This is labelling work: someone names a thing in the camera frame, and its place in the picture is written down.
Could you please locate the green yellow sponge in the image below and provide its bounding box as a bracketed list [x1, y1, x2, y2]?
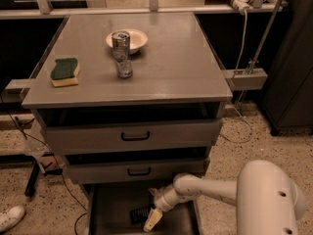
[50, 58, 80, 87]

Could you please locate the grey middle drawer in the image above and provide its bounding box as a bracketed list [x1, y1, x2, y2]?
[67, 158, 209, 184]

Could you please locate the grey bottom drawer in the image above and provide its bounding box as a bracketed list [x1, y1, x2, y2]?
[84, 180, 201, 235]

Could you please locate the grey metal side bracket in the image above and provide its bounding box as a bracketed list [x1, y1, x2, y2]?
[222, 69, 268, 91]

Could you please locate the grey top drawer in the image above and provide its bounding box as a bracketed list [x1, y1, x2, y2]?
[44, 119, 222, 155]

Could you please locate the grey drawer cabinet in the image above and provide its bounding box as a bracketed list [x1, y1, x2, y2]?
[22, 13, 231, 235]

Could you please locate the dark cabinet on right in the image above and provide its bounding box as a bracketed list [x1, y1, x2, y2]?
[259, 0, 313, 136]

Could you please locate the black rxbar chocolate bar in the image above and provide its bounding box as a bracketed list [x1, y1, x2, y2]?
[130, 206, 153, 224]

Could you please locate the black clamp tool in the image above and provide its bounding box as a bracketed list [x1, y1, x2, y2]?
[24, 154, 63, 198]

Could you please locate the black floor cable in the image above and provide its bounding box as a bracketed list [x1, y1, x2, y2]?
[0, 95, 89, 235]

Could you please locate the grey drawer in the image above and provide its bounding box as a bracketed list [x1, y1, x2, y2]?
[67, 158, 209, 184]
[84, 180, 201, 235]
[44, 119, 222, 155]

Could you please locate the silver drink can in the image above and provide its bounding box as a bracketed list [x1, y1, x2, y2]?
[112, 30, 133, 78]

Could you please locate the white sneaker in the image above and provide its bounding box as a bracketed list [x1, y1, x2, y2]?
[0, 206, 25, 232]

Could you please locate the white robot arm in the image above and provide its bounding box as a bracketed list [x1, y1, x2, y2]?
[144, 160, 306, 235]

